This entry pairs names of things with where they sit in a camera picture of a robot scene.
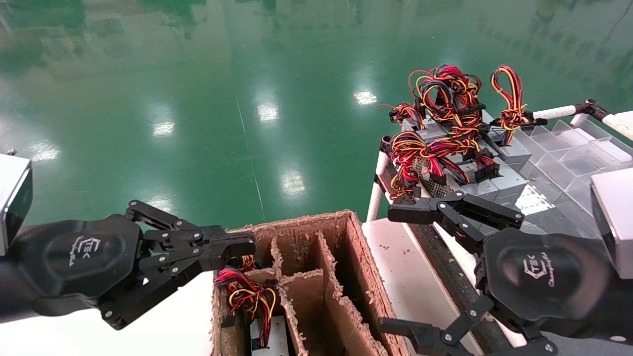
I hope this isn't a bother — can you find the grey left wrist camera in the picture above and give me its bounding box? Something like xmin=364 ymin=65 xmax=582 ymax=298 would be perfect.
xmin=0 ymin=153 xmax=33 ymax=256

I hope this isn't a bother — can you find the red yellow wire bundle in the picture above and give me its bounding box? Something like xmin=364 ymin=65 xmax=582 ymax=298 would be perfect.
xmin=390 ymin=131 xmax=436 ymax=199

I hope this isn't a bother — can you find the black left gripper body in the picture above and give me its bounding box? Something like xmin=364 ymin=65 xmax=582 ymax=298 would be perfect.
xmin=15 ymin=214 xmax=145 ymax=317

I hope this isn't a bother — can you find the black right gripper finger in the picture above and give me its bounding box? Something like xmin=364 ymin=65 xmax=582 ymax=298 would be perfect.
xmin=387 ymin=190 xmax=525 ymax=254
xmin=377 ymin=296 xmax=559 ymax=356

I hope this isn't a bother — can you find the grey power supply with wires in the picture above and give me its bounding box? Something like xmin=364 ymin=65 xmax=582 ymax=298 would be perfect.
xmin=388 ymin=103 xmax=448 ymax=145
xmin=482 ymin=64 xmax=535 ymax=171
xmin=214 ymin=255 xmax=291 ymax=356
xmin=413 ymin=66 xmax=501 ymax=199

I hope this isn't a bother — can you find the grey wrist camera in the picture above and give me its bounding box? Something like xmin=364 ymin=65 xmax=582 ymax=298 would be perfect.
xmin=0 ymin=153 xmax=33 ymax=256
xmin=590 ymin=167 xmax=633 ymax=280

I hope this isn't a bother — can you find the brown cardboard box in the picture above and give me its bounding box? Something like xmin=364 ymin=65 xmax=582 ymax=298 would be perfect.
xmin=210 ymin=210 xmax=411 ymax=356

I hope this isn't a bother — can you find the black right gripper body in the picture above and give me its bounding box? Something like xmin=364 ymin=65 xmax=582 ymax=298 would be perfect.
xmin=476 ymin=230 xmax=614 ymax=333

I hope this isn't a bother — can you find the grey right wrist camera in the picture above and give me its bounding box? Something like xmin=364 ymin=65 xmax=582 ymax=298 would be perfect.
xmin=590 ymin=167 xmax=633 ymax=280

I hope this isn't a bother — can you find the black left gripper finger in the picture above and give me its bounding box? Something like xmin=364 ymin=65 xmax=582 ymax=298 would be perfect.
xmin=100 ymin=250 xmax=250 ymax=331
xmin=125 ymin=199 xmax=257 ymax=254

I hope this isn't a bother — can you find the brown cardboard divider insert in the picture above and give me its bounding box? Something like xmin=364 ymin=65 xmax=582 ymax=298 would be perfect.
xmin=232 ymin=230 xmax=391 ymax=356

